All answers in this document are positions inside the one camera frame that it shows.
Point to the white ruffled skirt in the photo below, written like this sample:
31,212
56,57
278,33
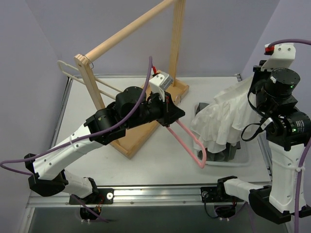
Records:
224,119

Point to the aluminium mounting rail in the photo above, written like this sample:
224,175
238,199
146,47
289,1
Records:
132,196

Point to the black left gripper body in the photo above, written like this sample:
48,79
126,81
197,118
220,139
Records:
166,110

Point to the wooden clothes rack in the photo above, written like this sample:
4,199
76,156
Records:
135,138

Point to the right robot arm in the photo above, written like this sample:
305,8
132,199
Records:
288,131

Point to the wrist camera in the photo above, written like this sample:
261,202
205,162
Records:
281,56
159,82

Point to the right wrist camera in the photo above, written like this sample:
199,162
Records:
281,56

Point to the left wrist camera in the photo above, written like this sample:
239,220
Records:
159,82

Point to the white perforated plastic basket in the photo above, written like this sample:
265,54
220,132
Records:
232,156

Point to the pink plastic hanger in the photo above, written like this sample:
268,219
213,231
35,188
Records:
188,144

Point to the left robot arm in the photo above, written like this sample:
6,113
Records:
130,109

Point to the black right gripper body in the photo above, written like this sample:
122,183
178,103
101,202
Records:
256,79

